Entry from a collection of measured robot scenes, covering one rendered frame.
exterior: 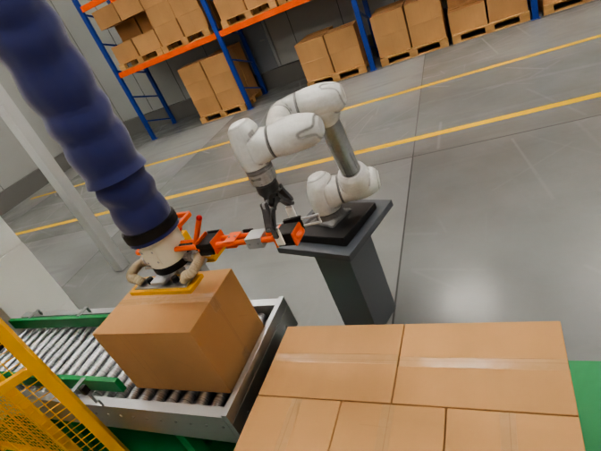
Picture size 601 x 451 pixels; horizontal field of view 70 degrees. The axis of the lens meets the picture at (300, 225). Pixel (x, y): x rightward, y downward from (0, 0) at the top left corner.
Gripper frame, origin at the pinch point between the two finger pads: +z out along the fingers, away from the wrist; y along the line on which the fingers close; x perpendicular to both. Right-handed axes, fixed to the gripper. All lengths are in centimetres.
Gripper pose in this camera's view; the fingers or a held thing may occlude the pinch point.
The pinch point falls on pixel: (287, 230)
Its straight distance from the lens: 151.8
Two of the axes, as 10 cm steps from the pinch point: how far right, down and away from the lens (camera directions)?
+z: 3.6, 8.1, 4.7
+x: 8.7, -1.1, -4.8
